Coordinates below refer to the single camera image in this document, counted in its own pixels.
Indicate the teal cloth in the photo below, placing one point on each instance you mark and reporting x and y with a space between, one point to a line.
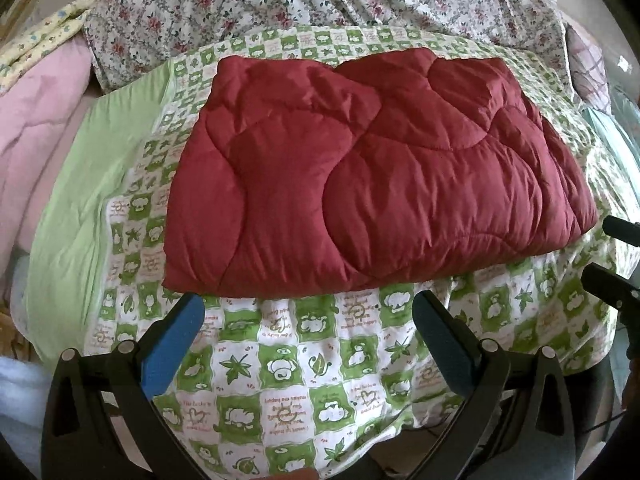
617 130

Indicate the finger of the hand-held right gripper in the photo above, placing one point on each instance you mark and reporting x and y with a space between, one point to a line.
610 285
622 231

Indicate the dark pink pillow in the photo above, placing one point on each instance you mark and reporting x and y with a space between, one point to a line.
585 60

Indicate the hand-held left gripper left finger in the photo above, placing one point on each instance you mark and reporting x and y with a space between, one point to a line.
170 342

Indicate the pale blue cloth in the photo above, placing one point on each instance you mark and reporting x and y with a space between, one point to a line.
20 390

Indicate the yellow patterned cloth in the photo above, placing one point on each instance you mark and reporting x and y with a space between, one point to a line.
35 35

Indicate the red quilted blanket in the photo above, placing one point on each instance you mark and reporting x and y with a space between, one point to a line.
350 175

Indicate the green checkered bed sheet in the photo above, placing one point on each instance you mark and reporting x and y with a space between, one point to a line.
280 370

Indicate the red floral quilt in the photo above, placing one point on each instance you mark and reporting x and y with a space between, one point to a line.
250 0

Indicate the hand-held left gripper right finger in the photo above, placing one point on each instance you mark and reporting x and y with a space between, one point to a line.
445 342

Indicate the pink blanket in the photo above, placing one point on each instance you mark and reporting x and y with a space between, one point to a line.
40 125

